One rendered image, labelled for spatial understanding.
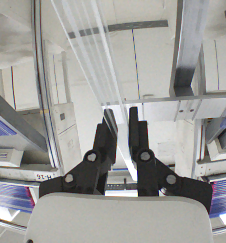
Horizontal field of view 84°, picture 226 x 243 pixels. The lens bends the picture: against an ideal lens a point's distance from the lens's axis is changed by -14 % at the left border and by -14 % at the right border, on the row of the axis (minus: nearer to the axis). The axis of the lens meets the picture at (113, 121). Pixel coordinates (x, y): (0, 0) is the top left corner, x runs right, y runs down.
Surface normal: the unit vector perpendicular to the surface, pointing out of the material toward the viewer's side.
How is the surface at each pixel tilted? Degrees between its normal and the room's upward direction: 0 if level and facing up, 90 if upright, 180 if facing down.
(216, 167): 90
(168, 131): 90
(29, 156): 90
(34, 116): 90
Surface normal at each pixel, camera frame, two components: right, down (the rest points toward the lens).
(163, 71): -0.10, 0.20
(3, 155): -0.15, -0.54
